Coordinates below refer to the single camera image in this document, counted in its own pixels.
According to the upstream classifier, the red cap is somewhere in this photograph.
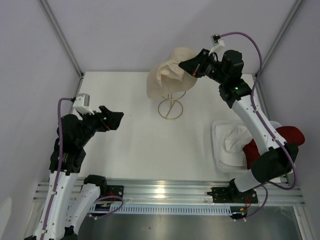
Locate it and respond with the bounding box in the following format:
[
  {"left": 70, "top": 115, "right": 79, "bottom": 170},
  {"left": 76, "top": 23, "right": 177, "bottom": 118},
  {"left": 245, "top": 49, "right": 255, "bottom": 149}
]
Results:
[{"left": 242, "top": 126, "right": 306, "bottom": 170}]

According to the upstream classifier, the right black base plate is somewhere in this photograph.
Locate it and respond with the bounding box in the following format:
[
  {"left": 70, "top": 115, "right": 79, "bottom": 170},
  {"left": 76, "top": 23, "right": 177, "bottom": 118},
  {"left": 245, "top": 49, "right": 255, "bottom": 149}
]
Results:
[{"left": 206, "top": 187, "right": 258, "bottom": 204}]

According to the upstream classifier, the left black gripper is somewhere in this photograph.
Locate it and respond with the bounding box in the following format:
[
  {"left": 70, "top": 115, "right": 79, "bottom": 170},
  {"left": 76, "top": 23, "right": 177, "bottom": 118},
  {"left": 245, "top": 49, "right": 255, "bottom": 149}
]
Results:
[{"left": 76, "top": 104, "right": 123, "bottom": 146}]

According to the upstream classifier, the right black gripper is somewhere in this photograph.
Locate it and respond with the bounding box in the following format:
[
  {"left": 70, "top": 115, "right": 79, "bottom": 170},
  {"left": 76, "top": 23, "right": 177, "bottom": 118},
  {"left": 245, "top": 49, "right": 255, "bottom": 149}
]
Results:
[{"left": 179, "top": 49, "right": 228, "bottom": 85}]

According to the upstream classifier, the aluminium frame post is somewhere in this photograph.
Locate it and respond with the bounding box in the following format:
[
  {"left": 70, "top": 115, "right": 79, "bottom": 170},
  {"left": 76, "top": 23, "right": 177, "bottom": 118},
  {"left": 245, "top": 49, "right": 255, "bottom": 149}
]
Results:
[
  {"left": 37, "top": 0, "right": 84, "bottom": 79},
  {"left": 254, "top": 0, "right": 307, "bottom": 80}
]

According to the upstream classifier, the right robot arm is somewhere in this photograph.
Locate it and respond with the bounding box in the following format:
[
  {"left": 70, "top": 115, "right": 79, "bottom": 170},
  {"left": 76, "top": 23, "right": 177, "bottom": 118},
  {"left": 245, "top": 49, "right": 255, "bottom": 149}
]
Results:
[{"left": 178, "top": 49, "right": 299, "bottom": 203}]

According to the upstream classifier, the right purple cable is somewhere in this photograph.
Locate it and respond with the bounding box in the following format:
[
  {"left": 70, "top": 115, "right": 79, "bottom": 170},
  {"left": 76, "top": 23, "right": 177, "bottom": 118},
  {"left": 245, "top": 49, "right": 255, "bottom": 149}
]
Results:
[{"left": 219, "top": 31, "right": 298, "bottom": 221}]

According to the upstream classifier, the white bucket hat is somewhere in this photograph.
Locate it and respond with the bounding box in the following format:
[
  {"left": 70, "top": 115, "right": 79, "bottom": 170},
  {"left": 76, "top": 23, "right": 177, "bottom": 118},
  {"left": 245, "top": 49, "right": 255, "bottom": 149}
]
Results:
[{"left": 212, "top": 123, "right": 253, "bottom": 170}]

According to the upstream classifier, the purple cable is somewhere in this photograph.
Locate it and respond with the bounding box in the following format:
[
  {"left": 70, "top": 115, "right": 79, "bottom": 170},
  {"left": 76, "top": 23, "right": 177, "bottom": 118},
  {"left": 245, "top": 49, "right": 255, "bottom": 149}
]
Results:
[
  {"left": 219, "top": 31, "right": 298, "bottom": 221},
  {"left": 41, "top": 97, "right": 76, "bottom": 238}
]

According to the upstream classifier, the left aluminium frame post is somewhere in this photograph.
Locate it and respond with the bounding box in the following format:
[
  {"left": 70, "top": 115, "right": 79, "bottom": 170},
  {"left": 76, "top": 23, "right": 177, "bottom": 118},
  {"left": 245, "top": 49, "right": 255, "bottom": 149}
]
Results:
[{"left": 37, "top": 0, "right": 84, "bottom": 79}]

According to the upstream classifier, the beige bucket hat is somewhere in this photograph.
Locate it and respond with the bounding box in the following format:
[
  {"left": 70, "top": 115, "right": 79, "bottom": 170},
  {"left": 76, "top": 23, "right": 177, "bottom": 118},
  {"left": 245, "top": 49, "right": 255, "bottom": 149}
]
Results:
[{"left": 146, "top": 47, "right": 197, "bottom": 100}]

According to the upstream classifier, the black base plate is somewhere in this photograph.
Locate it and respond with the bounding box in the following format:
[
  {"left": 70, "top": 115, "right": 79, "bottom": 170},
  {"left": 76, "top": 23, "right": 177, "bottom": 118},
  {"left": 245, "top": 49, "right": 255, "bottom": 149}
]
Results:
[
  {"left": 107, "top": 185, "right": 125, "bottom": 202},
  {"left": 206, "top": 187, "right": 258, "bottom": 204}
]

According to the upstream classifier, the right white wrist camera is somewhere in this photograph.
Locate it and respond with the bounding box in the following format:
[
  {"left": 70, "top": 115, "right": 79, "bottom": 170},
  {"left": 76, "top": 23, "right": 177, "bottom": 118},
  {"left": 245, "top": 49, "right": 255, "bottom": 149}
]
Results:
[{"left": 209, "top": 34, "right": 225, "bottom": 55}]

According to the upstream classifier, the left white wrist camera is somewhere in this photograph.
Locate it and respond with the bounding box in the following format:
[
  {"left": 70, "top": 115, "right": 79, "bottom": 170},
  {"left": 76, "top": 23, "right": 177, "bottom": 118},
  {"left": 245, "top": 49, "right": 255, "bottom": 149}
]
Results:
[{"left": 72, "top": 93, "right": 94, "bottom": 115}]

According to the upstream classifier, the gold wire hat stand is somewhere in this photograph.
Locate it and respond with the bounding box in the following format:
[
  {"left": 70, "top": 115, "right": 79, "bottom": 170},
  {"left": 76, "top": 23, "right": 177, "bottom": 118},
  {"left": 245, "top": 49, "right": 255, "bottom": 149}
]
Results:
[{"left": 157, "top": 91, "right": 187, "bottom": 121}]

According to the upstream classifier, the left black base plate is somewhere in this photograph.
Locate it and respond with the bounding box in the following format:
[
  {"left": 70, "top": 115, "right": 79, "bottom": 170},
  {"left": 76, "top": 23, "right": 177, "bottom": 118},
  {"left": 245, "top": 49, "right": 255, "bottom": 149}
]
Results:
[{"left": 107, "top": 185, "right": 125, "bottom": 202}]

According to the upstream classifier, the white plastic basket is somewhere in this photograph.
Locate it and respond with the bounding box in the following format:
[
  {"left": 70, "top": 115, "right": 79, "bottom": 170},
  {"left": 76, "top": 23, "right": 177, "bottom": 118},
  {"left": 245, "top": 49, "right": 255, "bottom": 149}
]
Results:
[{"left": 211, "top": 119, "right": 282, "bottom": 174}]

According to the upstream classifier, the white slotted cable duct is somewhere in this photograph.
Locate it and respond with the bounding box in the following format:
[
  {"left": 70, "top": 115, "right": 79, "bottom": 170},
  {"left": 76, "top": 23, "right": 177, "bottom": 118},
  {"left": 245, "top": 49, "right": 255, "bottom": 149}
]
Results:
[{"left": 87, "top": 204, "right": 245, "bottom": 216}]

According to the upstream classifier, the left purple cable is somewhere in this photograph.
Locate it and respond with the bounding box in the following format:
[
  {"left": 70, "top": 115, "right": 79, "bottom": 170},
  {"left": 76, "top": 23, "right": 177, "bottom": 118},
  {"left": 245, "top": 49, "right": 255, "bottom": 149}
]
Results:
[{"left": 41, "top": 97, "right": 76, "bottom": 238}]

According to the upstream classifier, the right aluminium frame post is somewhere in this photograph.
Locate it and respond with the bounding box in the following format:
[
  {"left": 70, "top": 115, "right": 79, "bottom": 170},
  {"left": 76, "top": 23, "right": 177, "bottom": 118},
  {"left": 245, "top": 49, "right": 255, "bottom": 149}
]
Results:
[{"left": 254, "top": 0, "right": 307, "bottom": 80}]

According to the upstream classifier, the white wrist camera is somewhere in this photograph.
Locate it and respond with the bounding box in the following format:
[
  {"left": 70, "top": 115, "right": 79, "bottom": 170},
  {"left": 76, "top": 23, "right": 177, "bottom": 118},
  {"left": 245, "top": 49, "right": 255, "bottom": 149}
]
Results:
[
  {"left": 72, "top": 93, "right": 94, "bottom": 115},
  {"left": 209, "top": 34, "right": 225, "bottom": 55}
]

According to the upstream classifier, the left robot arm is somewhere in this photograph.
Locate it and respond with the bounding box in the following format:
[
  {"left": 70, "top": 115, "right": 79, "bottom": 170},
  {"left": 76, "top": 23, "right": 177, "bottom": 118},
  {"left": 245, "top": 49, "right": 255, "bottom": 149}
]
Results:
[{"left": 27, "top": 105, "right": 124, "bottom": 240}]

